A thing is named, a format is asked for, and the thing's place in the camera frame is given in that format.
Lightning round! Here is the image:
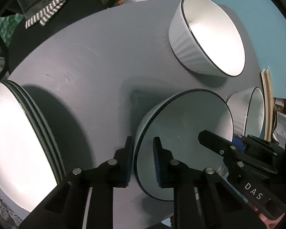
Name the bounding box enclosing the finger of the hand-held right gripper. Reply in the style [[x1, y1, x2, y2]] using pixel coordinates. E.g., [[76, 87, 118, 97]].
[[234, 135, 285, 173], [198, 130, 247, 179]]

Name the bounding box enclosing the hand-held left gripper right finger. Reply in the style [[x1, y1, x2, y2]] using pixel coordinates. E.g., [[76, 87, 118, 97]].
[[153, 136, 267, 229]]

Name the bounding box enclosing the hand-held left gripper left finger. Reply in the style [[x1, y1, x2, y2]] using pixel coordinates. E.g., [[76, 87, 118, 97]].
[[18, 136, 134, 229]]

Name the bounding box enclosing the white bowl black rim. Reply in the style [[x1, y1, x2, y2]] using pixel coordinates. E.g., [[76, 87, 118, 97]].
[[133, 89, 234, 201], [168, 0, 246, 77], [226, 87, 266, 139]]

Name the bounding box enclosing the white plate black rim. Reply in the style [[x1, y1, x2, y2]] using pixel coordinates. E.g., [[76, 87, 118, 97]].
[[10, 80, 65, 182], [5, 81, 62, 184], [0, 81, 58, 212]]

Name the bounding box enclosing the person's right hand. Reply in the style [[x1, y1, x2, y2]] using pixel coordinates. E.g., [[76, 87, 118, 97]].
[[254, 209, 278, 229]]

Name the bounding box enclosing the silver plastic sheet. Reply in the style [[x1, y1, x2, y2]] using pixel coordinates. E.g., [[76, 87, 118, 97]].
[[273, 98, 286, 148]]

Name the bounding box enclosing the wooden board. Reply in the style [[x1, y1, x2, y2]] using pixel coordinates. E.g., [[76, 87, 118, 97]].
[[260, 69, 275, 142]]

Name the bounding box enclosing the gray striped bedding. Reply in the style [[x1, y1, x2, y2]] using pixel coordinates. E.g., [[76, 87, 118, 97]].
[[0, 184, 23, 222]]

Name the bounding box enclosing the black office chair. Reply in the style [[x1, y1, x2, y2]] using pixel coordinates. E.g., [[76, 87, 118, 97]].
[[0, 0, 128, 81]]

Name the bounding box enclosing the gray white striped cloth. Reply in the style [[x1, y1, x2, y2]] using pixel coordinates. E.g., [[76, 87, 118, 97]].
[[25, 0, 75, 28]]

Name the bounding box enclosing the green checked tablecloth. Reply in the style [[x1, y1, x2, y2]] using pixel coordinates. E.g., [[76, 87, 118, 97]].
[[0, 13, 24, 44]]

